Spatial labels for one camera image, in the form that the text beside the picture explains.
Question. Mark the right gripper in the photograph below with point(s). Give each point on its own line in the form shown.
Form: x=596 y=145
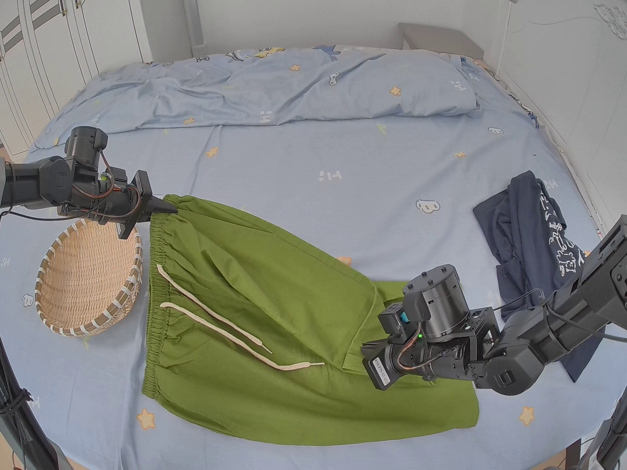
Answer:
x=406 y=360

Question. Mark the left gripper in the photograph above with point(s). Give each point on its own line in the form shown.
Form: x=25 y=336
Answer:
x=134 y=203

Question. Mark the green shorts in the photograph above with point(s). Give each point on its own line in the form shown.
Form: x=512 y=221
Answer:
x=269 y=311

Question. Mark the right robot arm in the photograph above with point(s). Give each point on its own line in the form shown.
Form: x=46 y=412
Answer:
x=539 y=345

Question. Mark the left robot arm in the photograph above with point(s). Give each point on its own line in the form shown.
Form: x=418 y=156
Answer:
x=49 y=184

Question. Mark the round woven basket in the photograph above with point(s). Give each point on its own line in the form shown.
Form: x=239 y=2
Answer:
x=83 y=282

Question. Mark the dark blue garment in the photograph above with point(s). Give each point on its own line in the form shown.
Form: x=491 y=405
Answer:
x=524 y=233

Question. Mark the bed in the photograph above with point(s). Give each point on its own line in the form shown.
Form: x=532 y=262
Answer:
x=313 y=164

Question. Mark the white wardrobe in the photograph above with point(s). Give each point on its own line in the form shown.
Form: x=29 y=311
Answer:
x=49 y=42

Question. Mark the pale blue quilt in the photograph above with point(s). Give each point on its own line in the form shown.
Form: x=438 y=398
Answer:
x=294 y=96

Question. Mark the grey vertical pipe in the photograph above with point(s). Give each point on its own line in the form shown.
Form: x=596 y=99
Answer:
x=192 y=8

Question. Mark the grey bedside table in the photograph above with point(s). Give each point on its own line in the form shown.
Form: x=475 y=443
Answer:
x=436 y=37

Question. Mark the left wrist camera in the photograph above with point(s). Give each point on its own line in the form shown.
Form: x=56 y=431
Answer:
x=120 y=175

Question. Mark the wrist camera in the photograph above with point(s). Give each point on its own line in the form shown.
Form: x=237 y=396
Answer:
x=120 y=175
x=392 y=318

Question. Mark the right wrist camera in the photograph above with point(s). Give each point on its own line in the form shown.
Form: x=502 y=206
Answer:
x=392 y=318

